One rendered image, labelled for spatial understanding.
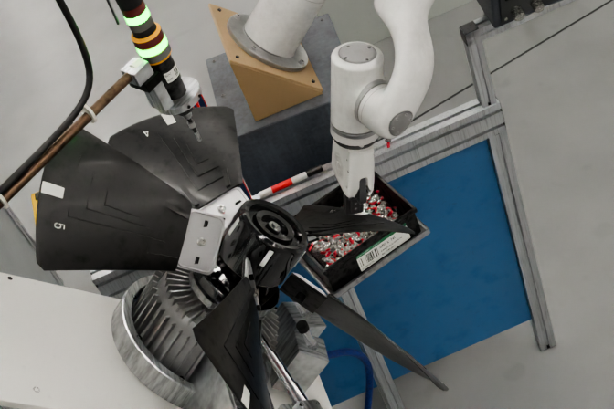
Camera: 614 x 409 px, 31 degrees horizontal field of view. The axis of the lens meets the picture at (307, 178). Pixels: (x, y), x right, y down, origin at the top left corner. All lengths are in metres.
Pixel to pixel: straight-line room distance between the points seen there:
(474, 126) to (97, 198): 0.96
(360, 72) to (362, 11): 2.10
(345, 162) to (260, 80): 0.47
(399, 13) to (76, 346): 0.71
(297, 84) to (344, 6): 1.53
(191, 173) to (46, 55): 2.83
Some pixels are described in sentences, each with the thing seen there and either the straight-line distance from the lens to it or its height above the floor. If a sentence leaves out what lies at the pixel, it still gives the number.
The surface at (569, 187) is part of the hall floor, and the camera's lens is 3.26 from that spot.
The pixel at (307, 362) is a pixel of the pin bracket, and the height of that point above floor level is 0.95.
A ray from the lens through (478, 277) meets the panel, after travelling 2.63.
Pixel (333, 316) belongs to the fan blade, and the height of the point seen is 1.07.
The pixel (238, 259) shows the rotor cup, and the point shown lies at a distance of 1.64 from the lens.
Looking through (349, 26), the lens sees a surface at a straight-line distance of 3.84.
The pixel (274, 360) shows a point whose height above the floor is 1.11.
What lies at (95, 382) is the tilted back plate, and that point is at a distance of 1.67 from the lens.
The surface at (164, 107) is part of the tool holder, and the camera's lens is 1.56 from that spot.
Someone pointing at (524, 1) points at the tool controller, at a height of 1.09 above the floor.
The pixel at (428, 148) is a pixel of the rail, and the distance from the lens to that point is 2.27.
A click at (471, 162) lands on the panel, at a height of 0.72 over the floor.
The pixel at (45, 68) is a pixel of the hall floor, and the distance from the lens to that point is 4.52.
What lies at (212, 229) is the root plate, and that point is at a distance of 1.66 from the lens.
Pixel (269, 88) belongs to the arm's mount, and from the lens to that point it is 2.27.
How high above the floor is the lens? 2.39
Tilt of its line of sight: 43 degrees down
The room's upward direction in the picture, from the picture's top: 23 degrees counter-clockwise
